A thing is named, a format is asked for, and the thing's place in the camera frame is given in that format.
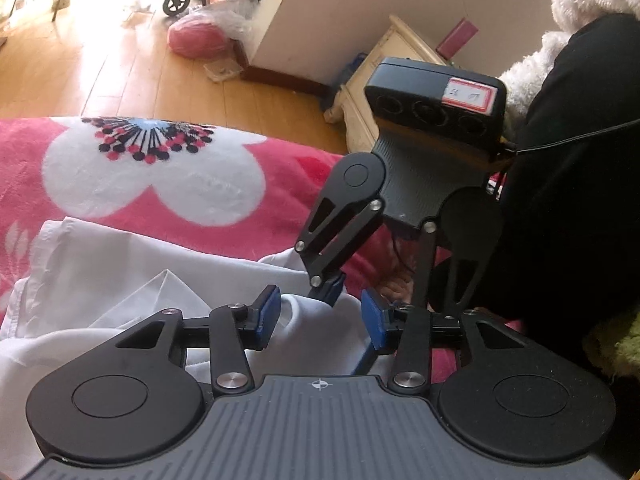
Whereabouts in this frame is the magenta booklet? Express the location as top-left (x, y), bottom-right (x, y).
top-left (436, 17), bottom-right (482, 58)

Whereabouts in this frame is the cream bedside cabinet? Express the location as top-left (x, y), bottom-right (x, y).
top-left (324, 14), bottom-right (451, 151)

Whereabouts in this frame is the person's right hand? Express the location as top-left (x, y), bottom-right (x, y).
top-left (372, 237), bottom-right (417, 307)

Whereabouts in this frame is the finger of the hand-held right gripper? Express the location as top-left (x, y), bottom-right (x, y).
top-left (410, 219), bottom-right (481, 315)
top-left (294, 186), bottom-right (386, 309)

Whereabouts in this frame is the person's black clothing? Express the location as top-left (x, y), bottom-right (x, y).
top-left (430, 12), bottom-right (640, 391)

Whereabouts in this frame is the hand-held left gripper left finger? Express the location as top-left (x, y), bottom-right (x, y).
top-left (115, 284), bottom-right (282, 395)

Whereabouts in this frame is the pink floral blanket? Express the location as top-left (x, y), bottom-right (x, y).
top-left (0, 116), bottom-right (526, 376)

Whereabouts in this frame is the black cable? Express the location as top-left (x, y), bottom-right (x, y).
top-left (492, 119), bottom-right (640, 196)

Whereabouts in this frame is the white shirt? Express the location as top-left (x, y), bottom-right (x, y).
top-left (0, 216), bottom-right (396, 480)

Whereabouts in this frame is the red plastic bag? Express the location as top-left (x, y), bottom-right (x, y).
top-left (167, 0), bottom-right (258, 58)

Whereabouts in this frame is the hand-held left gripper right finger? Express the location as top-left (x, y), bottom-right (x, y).
top-left (360, 288), bottom-right (529, 396)

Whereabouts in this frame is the small cardboard tray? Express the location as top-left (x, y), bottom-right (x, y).
top-left (202, 57), bottom-right (242, 83)

